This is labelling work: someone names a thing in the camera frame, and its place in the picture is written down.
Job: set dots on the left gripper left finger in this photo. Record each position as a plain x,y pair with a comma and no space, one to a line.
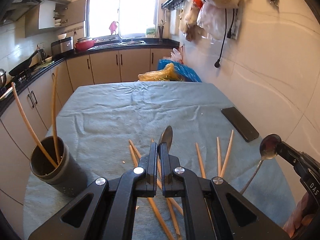
105,209

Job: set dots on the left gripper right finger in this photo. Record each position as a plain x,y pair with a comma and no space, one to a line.
212,208

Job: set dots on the steel spoon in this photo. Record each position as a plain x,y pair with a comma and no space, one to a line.
166,137
268,151

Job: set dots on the dark utensil holder cup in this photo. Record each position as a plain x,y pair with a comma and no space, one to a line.
68,177

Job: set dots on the person right hand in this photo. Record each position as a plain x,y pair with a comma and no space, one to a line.
297,218

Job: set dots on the black smartphone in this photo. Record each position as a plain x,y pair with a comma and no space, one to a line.
240,123

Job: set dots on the blue table cloth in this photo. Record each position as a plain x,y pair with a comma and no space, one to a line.
98,121

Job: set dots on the blue plastic bag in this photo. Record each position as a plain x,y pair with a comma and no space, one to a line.
188,73

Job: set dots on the yellow plastic bag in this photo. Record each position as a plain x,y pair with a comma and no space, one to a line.
166,74

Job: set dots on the black wok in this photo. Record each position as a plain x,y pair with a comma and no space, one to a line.
24,65

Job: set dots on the red basin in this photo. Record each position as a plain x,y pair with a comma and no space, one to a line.
84,45

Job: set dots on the rice cooker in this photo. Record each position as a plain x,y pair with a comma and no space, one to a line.
62,46

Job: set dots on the steel pot with lid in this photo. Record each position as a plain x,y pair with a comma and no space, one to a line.
3,78

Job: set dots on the hanging plastic bags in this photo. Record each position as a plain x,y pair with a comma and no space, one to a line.
208,15

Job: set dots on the faucet with pink cloth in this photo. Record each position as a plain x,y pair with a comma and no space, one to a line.
115,32

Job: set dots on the range hood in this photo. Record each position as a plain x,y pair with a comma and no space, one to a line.
17,9

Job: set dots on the wall rack shelf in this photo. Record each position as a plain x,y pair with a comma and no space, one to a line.
171,4

